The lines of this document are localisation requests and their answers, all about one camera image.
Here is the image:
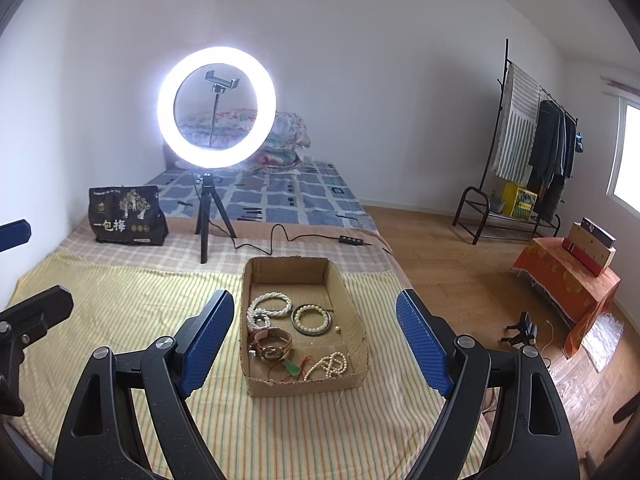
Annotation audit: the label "black tripod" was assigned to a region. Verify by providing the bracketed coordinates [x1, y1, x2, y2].
[192, 172, 238, 264]

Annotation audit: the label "cream rope necklace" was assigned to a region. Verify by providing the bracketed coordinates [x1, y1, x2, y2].
[302, 352, 347, 382]

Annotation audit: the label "white pearl necklace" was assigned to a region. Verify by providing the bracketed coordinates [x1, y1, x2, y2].
[246, 294, 292, 332]

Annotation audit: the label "folded floral quilt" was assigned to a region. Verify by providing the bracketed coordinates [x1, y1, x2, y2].
[177, 108, 311, 173]

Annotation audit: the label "black clothes rack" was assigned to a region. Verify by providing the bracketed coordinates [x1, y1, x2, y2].
[452, 37, 583, 246]

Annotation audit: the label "window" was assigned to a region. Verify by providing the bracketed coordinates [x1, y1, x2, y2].
[602, 77, 640, 221]

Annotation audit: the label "black power cable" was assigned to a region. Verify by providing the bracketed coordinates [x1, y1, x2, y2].
[207, 212, 393, 256]

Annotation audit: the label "white ring light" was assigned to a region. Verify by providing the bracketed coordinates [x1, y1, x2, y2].
[157, 46, 277, 168]

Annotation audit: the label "black printed bag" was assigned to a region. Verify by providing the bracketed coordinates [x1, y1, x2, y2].
[89, 185, 168, 247]

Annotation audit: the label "striped hanging cloth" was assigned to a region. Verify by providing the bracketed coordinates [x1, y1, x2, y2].
[492, 62, 542, 181]

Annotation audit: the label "checked bed sheet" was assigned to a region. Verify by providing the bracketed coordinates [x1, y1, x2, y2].
[55, 220, 406, 281]

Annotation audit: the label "brown strap wristwatch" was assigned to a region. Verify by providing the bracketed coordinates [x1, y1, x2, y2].
[259, 330, 293, 361]

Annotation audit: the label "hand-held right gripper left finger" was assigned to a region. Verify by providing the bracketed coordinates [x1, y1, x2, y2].
[52, 288, 236, 480]

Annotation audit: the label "red cord green pendant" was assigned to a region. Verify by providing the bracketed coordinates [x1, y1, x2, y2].
[270, 355, 315, 380]

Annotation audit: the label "dark lidded red box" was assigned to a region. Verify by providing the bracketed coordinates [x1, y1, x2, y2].
[562, 217, 617, 263]

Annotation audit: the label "yellow striped blanket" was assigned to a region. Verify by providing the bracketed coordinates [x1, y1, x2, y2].
[0, 250, 493, 466]

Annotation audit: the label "cardboard box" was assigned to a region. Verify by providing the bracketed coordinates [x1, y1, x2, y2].
[240, 256, 369, 398]

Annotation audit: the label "thin blue bangle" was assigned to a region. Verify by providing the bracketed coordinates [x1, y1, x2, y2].
[291, 302, 335, 337]

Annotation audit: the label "cream bead bracelet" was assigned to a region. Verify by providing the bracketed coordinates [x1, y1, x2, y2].
[292, 305, 328, 332]

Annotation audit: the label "blue patterned bed sheet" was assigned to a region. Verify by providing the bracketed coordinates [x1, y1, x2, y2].
[142, 160, 386, 233]

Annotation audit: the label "dark hanging clothes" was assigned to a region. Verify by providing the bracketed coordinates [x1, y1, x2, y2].
[527, 100, 578, 223]

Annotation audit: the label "orange cloth covered table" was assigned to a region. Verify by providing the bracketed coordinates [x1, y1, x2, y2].
[510, 237, 621, 358]

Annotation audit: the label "small black stand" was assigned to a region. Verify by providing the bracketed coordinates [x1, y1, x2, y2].
[501, 311, 538, 348]

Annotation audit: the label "pink strap wristwatch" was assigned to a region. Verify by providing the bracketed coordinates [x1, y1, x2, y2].
[248, 329, 275, 358]

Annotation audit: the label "yellow box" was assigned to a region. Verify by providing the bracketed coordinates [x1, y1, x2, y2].
[501, 182, 538, 220]

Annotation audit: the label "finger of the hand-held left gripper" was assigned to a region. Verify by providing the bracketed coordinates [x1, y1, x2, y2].
[0, 285, 74, 361]
[0, 218, 32, 252]

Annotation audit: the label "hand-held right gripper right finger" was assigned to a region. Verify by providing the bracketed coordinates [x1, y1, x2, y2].
[395, 288, 583, 480]

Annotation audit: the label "stacked boxes on table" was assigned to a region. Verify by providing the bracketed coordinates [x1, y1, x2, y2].
[570, 222, 617, 277]

